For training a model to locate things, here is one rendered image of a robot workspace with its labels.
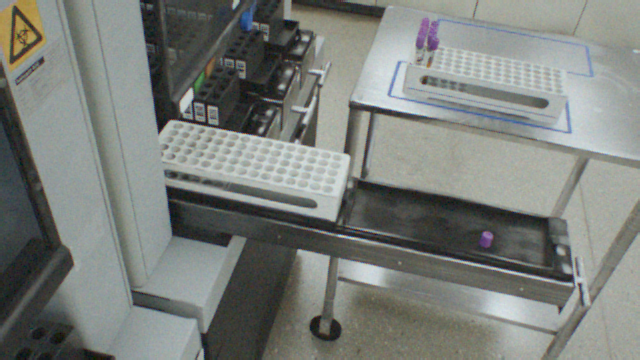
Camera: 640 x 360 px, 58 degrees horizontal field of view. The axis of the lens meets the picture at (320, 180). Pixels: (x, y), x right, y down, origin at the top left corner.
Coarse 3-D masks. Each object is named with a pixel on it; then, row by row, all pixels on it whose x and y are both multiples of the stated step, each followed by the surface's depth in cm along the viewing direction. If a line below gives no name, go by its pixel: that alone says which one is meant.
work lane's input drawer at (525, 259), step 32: (192, 192) 88; (352, 192) 91; (384, 192) 93; (416, 192) 92; (192, 224) 91; (224, 224) 89; (256, 224) 87; (288, 224) 86; (320, 224) 86; (352, 224) 87; (384, 224) 88; (416, 224) 88; (480, 224) 89; (512, 224) 90; (544, 224) 90; (352, 256) 87; (384, 256) 86; (416, 256) 84; (448, 256) 84; (480, 256) 83; (512, 256) 85; (544, 256) 85; (576, 256) 93; (480, 288) 86; (512, 288) 84; (544, 288) 83
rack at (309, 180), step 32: (192, 128) 93; (192, 160) 87; (224, 160) 88; (256, 160) 88; (288, 160) 88; (320, 160) 89; (224, 192) 87; (256, 192) 90; (288, 192) 84; (320, 192) 83
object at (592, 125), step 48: (384, 48) 125; (480, 48) 128; (528, 48) 130; (576, 48) 132; (624, 48) 133; (384, 96) 111; (576, 96) 116; (624, 96) 118; (528, 144) 106; (576, 144) 104; (624, 144) 105; (432, 192) 172; (624, 240) 114; (384, 288) 145; (432, 288) 146; (336, 336) 161
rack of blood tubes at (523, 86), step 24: (408, 72) 109; (432, 72) 108; (456, 72) 109; (480, 72) 109; (504, 72) 110; (528, 72) 110; (552, 72) 110; (432, 96) 111; (456, 96) 110; (480, 96) 113; (504, 96) 113; (528, 96) 114; (552, 96) 105; (552, 120) 108
